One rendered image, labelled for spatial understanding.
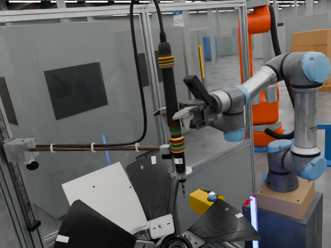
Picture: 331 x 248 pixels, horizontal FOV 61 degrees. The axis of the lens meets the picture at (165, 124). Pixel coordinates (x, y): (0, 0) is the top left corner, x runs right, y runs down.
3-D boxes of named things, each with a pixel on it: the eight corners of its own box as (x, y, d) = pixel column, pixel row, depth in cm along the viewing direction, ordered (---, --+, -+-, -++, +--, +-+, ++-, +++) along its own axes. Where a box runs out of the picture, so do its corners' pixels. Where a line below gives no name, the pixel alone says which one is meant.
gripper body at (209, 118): (196, 131, 85) (222, 120, 91) (192, 103, 82) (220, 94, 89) (180, 127, 91) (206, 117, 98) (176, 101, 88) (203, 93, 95)
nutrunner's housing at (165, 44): (175, 184, 88) (153, 33, 76) (178, 178, 92) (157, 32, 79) (186, 184, 87) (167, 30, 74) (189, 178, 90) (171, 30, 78)
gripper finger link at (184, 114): (183, 135, 77) (197, 125, 85) (181, 114, 76) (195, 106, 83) (174, 135, 79) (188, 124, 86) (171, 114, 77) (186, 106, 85)
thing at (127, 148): (30, 152, 105) (29, 148, 104) (32, 150, 106) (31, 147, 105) (166, 150, 87) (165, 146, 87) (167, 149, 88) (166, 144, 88)
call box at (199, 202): (190, 211, 148) (188, 194, 145) (204, 203, 154) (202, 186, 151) (213, 224, 136) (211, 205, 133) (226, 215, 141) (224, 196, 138)
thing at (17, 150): (6, 164, 106) (-1, 142, 104) (19, 156, 113) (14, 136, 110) (27, 164, 103) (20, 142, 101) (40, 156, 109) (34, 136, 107)
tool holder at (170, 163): (161, 179, 87) (157, 150, 85) (168, 169, 94) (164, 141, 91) (189, 180, 84) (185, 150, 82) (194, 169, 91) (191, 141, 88)
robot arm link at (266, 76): (275, 47, 126) (193, 109, 114) (296, 46, 116) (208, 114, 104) (282, 69, 130) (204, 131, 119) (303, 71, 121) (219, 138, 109)
